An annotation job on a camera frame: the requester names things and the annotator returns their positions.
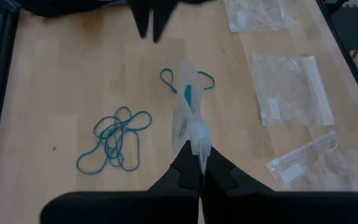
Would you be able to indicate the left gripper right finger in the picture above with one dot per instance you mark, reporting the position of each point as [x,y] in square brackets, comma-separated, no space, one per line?
[259,208]

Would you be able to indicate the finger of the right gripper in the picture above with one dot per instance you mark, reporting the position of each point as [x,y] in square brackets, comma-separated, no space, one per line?
[141,15]
[163,15]

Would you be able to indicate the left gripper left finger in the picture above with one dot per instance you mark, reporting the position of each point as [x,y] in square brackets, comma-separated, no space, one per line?
[166,205]

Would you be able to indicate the teal rubber band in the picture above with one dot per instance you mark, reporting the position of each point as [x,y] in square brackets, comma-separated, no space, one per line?
[113,127]
[187,93]
[161,77]
[79,163]

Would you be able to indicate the clear zip bag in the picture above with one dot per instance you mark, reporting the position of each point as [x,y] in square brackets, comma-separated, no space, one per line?
[291,90]
[259,15]
[319,165]
[197,130]

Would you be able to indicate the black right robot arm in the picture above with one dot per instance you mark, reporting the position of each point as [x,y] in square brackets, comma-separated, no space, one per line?
[73,7]

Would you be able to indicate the crumpled clear zip bag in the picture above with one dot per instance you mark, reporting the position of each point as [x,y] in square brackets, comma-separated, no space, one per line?
[319,165]

